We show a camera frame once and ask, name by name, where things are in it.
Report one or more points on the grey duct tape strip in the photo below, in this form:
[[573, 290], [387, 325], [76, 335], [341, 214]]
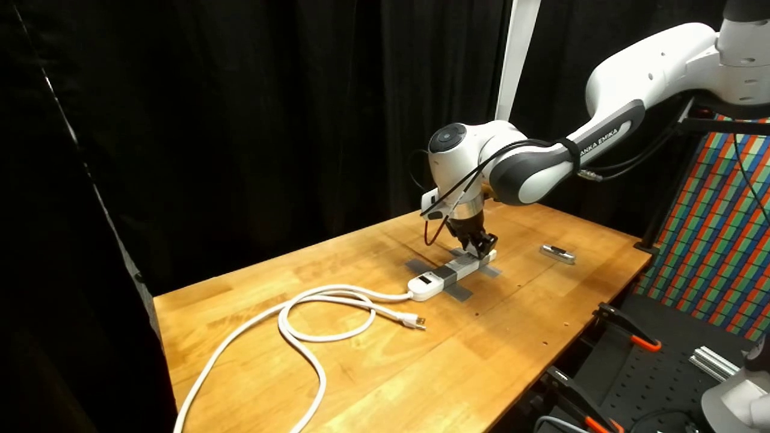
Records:
[[431, 283], [487, 271]]

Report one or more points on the black curtain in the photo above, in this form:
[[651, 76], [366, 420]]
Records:
[[201, 136]]

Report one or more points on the orange handled clamp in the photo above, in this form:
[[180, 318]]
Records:
[[636, 335]]

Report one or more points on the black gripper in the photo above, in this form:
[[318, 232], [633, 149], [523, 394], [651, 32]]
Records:
[[472, 237]]

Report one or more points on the colourful checkered board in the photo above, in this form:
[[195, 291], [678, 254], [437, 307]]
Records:
[[714, 251]]

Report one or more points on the white vertical pole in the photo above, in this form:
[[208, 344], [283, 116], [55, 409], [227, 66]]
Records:
[[519, 36]]

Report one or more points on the small metal bracket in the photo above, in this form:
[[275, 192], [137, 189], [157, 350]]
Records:
[[560, 254]]

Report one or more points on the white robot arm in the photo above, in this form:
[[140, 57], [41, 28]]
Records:
[[731, 64]]

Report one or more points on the white power strip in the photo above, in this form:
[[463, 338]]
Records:
[[459, 291]]

